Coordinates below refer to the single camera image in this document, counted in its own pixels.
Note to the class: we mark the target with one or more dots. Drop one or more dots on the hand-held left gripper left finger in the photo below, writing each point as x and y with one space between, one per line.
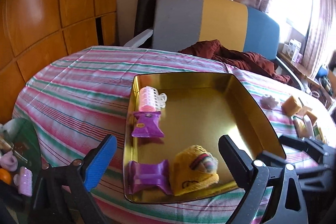
102 161

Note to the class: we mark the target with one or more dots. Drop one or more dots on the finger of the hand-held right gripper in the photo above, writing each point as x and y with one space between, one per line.
294 142
312 176

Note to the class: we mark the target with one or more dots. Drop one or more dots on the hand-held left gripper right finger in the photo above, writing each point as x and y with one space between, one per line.
233 158

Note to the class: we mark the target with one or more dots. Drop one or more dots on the yellow green snack packet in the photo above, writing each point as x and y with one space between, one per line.
299 127

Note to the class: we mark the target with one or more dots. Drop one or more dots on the white plastic bottle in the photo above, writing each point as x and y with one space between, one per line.
308 125

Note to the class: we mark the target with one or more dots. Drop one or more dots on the green white small box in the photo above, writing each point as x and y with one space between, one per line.
319 132

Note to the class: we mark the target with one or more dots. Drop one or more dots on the large pale torn sponge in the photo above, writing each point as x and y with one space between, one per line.
310 113

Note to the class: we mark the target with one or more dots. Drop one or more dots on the clear plastic bag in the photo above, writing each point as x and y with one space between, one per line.
269 101

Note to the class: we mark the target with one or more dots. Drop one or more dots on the gold metal tin tray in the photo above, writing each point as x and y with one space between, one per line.
210 113

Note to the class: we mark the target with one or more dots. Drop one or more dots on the tan sponge block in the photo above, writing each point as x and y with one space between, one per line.
291 106

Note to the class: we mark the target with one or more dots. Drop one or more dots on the yellow knitted toy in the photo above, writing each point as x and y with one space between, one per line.
189 174

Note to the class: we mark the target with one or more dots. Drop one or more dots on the purple snack packet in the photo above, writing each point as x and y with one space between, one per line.
147 176
147 125

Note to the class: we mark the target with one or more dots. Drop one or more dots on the wooden window ledge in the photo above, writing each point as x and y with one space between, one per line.
302 69

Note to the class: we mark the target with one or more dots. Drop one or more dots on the blue round object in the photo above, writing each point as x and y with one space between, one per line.
323 72

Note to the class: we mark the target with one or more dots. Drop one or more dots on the striped tablecloth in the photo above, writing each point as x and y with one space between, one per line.
78 87

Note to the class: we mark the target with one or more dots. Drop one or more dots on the pink hair roller with clip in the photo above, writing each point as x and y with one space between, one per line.
148 98

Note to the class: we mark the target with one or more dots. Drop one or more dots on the green glass side table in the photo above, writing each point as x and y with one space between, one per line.
26 140

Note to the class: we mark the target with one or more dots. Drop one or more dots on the small purple box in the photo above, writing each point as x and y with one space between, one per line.
300 57

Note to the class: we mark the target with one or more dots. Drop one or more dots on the white carton on windowsill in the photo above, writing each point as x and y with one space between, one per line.
294 49

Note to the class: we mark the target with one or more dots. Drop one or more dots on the pale pink cloth bundle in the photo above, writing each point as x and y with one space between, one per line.
8 161

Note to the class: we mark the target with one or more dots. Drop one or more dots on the orange fruit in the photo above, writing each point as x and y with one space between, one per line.
5 175

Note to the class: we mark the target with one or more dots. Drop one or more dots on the red-brown jacket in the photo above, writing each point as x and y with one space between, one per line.
236 58

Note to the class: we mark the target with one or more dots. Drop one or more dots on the grey yellow blue chair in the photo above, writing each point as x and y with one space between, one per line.
178 22

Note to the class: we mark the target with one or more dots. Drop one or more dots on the wooden wardrobe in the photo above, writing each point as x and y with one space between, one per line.
52 3

